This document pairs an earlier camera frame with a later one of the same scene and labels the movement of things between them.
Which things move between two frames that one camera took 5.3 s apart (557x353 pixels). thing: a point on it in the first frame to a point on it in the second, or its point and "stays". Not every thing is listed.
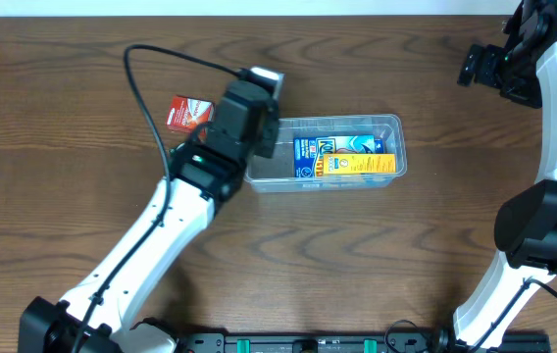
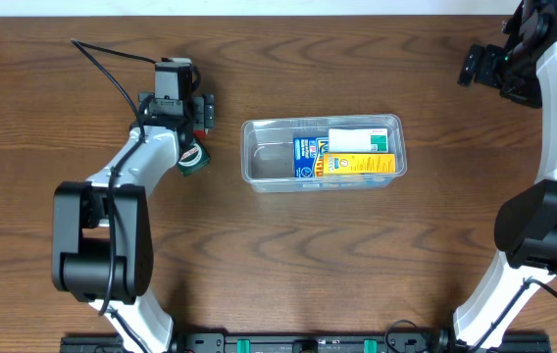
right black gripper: x=481 y=69 stays
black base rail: x=353 y=342 stays
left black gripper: x=270 y=147 to x=206 y=116
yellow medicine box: x=359 y=163 stays
